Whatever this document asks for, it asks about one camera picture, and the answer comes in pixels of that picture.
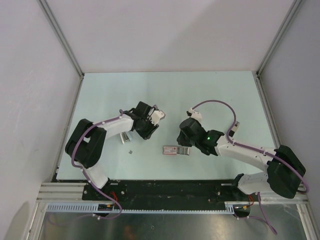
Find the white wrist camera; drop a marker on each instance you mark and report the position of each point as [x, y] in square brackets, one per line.
[196, 115]
[157, 116]

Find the white stapler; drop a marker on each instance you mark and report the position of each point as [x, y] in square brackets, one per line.
[125, 137]

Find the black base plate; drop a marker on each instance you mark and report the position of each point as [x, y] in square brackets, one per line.
[172, 194]

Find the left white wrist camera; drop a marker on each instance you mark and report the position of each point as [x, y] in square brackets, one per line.
[157, 116]

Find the red staple box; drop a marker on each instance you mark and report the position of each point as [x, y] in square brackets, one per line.
[176, 150]

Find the right aluminium frame post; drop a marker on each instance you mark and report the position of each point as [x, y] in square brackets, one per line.
[283, 29]

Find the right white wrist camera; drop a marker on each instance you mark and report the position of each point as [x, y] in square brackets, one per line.
[196, 115]

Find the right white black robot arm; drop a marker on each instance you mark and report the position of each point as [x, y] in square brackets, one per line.
[280, 169]

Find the white slotted cable duct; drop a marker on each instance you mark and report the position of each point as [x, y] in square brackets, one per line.
[104, 208]

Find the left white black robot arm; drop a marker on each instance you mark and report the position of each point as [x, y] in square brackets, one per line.
[86, 143]

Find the aluminium frame post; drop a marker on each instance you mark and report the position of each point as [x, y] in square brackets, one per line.
[52, 20]
[283, 29]

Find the left aluminium frame post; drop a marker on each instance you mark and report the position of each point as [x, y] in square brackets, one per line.
[52, 20]

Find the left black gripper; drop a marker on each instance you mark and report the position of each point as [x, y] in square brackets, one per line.
[145, 135]

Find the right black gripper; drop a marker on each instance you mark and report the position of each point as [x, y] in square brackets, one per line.
[181, 141]

